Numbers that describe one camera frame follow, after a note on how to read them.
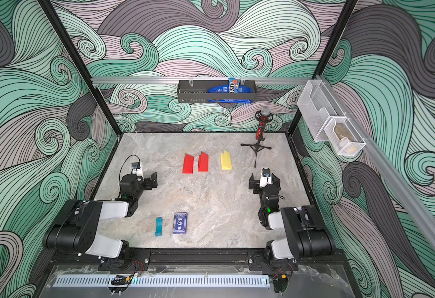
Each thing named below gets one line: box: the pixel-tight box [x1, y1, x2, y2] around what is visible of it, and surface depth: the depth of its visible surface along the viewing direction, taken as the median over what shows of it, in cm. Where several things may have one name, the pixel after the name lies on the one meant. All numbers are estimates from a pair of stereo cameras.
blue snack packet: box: [206, 77, 253, 104], surface depth 93 cm
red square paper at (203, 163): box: [197, 151, 210, 172], surface depth 106 cm
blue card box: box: [172, 212, 188, 235], surface depth 83 cm
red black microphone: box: [254, 105, 274, 141], surface depth 99 cm
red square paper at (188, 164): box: [182, 153, 195, 174], surface depth 103 cm
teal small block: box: [154, 217, 163, 237], surface depth 84 cm
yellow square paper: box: [220, 149, 233, 171], surface depth 108 cm
